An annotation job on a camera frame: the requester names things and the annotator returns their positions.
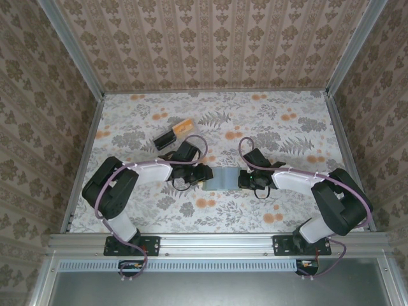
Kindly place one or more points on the green card holder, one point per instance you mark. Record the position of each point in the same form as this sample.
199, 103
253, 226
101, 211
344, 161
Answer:
223, 178

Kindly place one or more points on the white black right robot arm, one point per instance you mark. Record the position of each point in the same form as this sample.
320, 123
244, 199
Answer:
293, 180

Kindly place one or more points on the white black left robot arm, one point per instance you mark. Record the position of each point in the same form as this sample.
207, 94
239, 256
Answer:
150, 170

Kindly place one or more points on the black credit card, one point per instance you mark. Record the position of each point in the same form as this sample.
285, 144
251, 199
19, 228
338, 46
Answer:
164, 141

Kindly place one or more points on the gold credit card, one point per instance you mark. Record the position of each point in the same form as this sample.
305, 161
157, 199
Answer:
183, 127

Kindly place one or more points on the black box with orange end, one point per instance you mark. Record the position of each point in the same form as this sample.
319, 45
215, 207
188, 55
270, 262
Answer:
181, 137

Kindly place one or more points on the black electronics module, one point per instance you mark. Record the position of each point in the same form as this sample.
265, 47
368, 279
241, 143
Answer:
127, 266
306, 266

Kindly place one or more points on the grey sheet metal panel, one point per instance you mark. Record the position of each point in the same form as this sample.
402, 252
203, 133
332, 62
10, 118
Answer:
216, 290

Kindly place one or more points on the aluminium frame rail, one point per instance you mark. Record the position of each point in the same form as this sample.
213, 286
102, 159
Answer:
216, 243

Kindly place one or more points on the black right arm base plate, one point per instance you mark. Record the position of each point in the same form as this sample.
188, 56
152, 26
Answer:
280, 245

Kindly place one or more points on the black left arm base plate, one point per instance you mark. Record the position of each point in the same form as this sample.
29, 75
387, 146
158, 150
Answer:
153, 245

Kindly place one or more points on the aluminium side rail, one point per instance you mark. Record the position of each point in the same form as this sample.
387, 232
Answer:
83, 146
344, 143

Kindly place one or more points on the aluminium frame post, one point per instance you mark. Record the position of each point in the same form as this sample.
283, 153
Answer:
350, 48
75, 48

